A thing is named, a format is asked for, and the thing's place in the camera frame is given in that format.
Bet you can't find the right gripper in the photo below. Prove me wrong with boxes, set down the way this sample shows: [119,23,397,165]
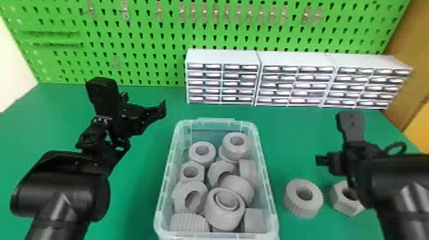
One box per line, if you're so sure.
[315,140,359,177]

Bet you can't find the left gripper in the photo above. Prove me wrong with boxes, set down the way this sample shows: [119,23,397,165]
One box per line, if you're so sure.
[106,91,168,139]

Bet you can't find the clear bin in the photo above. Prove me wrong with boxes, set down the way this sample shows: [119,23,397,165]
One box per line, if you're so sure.
[153,117,280,240]

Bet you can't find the grey nut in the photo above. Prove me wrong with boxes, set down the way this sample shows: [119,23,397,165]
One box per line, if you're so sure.
[178,161,206,184]
[328,179,366,217]
[171,181,209,215]

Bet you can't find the white drawer cabinet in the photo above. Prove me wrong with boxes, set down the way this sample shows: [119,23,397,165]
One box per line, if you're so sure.
[322,52,414,110]
[184,48,262,106]
[255,50,336,108]

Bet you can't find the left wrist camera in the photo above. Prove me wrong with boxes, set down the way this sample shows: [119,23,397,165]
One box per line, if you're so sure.
[85,77,126,117]

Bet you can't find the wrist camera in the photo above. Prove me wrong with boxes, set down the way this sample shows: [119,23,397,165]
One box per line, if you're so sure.
[85,77,126,117]
[335,111,367,144]

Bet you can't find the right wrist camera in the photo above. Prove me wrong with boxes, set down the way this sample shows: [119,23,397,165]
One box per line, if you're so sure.
[335,111,367,144]

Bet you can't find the grey ring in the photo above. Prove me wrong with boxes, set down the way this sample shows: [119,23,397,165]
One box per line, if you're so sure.
[238,158,259,188]
[219,174,256,206]
[203,187,246,232]
[187,140,217,168]
[282,178,325,220]
[206,160,239,187]
[221,131,252,161]
[169,213,211,233]

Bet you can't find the black cable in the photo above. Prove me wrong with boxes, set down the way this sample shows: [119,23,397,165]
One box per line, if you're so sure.
[383,141,407,156]

